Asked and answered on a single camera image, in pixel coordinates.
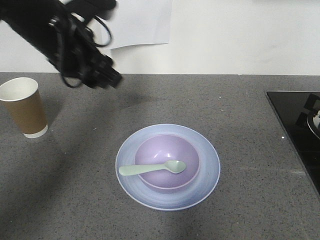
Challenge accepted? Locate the steel gas burner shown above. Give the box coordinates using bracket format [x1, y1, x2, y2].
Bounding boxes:
[295, 93, 320, 139]

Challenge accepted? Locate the light blue plate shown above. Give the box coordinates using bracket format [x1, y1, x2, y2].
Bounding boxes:
[115, 124, 221, 211]

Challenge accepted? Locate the lilac plastic bowl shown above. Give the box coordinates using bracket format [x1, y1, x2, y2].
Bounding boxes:
[134, 134, 201, 195]

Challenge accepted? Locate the black induction cooktop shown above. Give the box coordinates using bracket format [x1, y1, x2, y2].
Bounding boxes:
[266, 90, 320, 192]

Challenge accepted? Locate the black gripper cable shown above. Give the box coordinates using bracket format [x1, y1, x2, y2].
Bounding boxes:
[59, 12, 113, 88]

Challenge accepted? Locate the pale green plastic spoon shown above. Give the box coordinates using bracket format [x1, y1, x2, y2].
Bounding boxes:
[118, 160, 187, 176]

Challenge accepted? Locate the white paper sheet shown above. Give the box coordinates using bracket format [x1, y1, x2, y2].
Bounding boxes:
[102, 0, 172, 49]

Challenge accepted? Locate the brown paper cup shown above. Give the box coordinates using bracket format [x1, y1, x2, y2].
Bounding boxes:
[0, 77, 49, 139]

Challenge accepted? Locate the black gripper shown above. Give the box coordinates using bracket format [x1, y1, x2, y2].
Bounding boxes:
[47, 14, 123, 89]

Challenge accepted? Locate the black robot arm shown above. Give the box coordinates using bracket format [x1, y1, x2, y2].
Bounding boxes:
[0, 0, 122, 88]

